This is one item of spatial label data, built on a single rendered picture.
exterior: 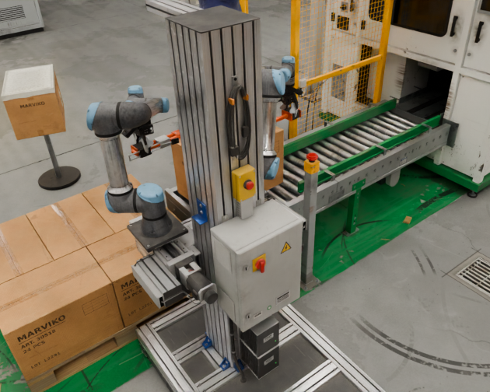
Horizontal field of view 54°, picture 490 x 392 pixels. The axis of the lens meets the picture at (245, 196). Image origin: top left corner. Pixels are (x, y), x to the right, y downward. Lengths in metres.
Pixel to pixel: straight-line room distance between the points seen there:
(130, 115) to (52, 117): 2.39
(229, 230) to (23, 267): 1.56
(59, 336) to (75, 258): 0.47
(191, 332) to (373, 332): 1.15
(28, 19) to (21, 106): 5.76
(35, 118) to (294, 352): 2.85
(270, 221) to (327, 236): 1.89
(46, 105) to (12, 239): 1.37
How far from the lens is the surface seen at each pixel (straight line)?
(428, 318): 3.42
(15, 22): 9.99
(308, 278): 3.45
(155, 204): 2.22
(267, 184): 3.18
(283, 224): 2.01
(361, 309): 3.37
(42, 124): 4.42
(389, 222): 4.10
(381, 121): 4.42
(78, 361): 3.25
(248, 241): 1.93
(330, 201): 3.49
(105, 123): 2.07
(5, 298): 3.03
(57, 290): 2.94
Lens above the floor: 2.49
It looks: 35 degrees down
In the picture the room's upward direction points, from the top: 3 degrees counter-clockwise
